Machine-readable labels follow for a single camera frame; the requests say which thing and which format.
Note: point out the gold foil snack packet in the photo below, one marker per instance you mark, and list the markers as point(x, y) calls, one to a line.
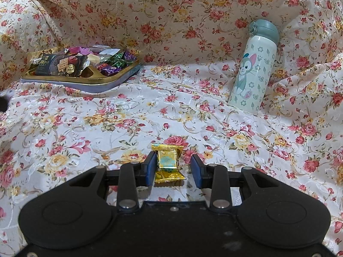
point(168, 163)

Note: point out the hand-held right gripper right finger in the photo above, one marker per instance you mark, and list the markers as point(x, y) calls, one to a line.
point(197, 170)

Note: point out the dark biscuit packet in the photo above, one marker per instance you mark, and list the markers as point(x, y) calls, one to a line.
point(53, 64)

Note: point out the pile of assorted wrapped snacks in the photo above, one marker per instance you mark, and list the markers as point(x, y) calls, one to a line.
point(112, 61)

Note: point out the white cartoon print bottle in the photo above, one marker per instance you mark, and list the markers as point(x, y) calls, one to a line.
point(252, 69)

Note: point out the gold tin tray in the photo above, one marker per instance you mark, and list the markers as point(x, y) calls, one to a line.
point(107, 81)

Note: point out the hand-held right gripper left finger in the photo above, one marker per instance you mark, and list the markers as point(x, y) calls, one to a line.
point(151, 168)

